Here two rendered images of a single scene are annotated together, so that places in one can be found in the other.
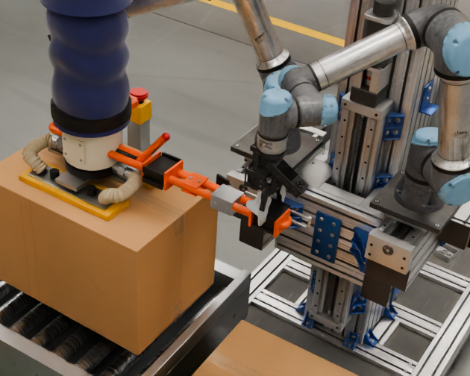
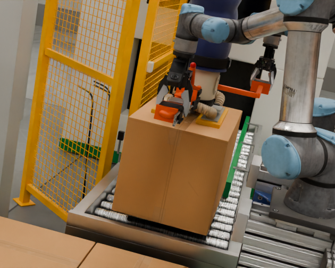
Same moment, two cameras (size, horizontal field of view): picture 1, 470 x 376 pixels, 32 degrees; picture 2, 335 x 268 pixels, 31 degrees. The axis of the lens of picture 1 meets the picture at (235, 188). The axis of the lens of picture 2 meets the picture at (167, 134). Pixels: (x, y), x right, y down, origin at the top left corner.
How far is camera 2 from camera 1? 234 cm
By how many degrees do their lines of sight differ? 64
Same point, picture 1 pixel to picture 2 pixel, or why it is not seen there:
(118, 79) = not seen: hidden behind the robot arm
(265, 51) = not seen: outside the picture
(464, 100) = (292, 49)
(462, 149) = (286, 108)
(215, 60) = not seen: outside the picture
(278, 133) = (178, 30)
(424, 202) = (291, 194)
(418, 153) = not seen: hidden behind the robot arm
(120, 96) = (202, 43)
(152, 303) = (134, 177)
